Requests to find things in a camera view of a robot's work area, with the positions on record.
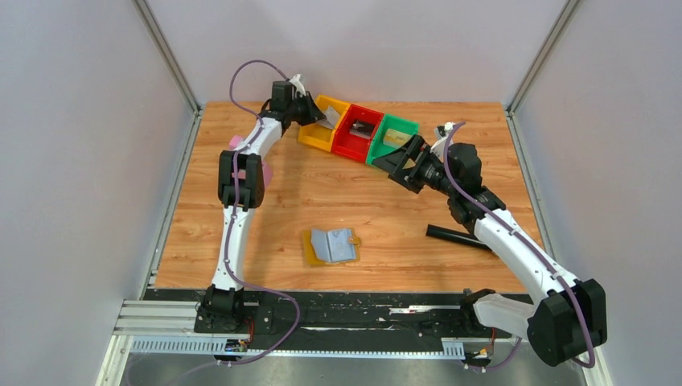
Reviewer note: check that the gold card in green bin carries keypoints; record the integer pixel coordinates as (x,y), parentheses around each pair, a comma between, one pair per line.
(396,138)

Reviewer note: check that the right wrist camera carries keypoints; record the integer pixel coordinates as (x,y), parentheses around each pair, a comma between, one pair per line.
(443,132)

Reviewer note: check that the black cylinder on table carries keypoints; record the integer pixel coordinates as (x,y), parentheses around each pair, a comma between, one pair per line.
(456,237)

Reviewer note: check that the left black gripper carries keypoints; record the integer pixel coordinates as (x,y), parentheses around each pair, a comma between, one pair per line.
(309,109)

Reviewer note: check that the yellow leather card holder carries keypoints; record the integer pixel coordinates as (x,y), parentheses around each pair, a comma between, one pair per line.
(332,247)

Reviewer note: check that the red plastic bin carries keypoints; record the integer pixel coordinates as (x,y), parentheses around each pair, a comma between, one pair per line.
(350,146)

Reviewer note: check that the pink wedge stand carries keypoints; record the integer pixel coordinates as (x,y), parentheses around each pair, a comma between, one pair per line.
(234,143)

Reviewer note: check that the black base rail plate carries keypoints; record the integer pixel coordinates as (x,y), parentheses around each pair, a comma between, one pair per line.
(341,321)

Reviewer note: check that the green plastic bin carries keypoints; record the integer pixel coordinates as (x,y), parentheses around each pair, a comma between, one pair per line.
(377,148)

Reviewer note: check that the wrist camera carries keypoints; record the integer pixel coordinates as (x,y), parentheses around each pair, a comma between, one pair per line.
(443,132)
(299,88)

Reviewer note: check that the dark card in red bin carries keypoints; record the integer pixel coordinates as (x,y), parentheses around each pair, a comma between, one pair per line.
(362,129)

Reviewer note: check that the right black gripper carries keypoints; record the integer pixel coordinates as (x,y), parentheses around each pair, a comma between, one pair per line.
(408,164)

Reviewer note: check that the yellow plastic bin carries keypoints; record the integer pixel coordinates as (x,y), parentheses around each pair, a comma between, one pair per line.
(317,136)

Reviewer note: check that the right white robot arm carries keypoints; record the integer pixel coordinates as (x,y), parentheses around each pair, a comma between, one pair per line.
(567,316)

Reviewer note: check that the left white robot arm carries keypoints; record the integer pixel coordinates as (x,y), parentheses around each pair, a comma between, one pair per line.
(241,190)

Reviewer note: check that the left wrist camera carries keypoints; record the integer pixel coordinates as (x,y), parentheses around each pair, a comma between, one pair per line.
(299,88)

